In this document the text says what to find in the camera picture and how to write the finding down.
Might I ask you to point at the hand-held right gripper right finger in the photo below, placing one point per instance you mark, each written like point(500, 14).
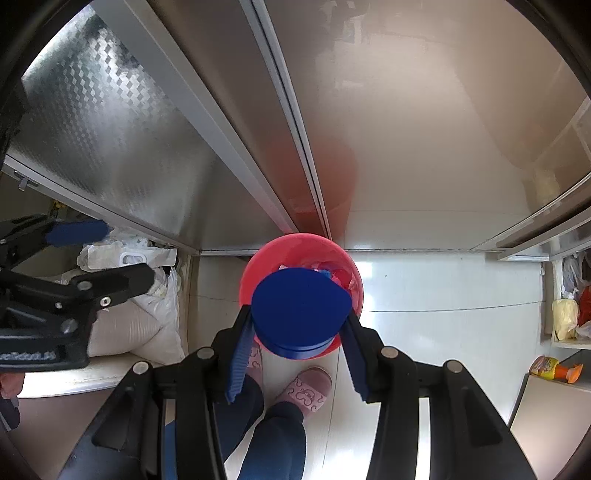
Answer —
point(355, 364)

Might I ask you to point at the person's legs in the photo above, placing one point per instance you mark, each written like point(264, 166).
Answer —
point(272, 438)

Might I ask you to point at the blue round lid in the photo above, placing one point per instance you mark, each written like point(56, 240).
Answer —
point(300, 304)

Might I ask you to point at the frosted cabinet door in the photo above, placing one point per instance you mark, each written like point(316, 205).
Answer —
point(438, 138)
point(231, 115)

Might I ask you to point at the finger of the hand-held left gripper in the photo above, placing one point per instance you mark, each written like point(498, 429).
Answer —
point(78, 230)
point(115, 281)

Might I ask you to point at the white sack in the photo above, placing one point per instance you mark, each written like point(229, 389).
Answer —
point(138, 318)

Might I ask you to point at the colourful bottle orange cap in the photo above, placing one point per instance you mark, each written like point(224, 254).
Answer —
point(554, 369)

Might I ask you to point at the pale yellow bag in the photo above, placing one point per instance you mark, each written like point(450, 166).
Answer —
point(565, 318)

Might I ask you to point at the red plastic basin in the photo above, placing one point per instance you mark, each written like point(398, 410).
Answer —
point(286, 249)

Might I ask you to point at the crumpled white plastic bag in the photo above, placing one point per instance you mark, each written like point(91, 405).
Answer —
point(124, 254)

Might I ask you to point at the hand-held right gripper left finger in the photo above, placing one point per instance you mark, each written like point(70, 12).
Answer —
point(242, 364)

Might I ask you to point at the red plastic bag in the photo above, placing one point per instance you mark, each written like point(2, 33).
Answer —
point(585, 304)

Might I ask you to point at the patterned steel cabinet panel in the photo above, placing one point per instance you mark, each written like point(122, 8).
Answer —
point(92, 115)

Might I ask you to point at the person's left hand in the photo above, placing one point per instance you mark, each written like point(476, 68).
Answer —
point(11, 385)

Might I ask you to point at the pink slipper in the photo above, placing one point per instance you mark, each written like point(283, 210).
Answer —
point(255, 364)
point(304, 387)

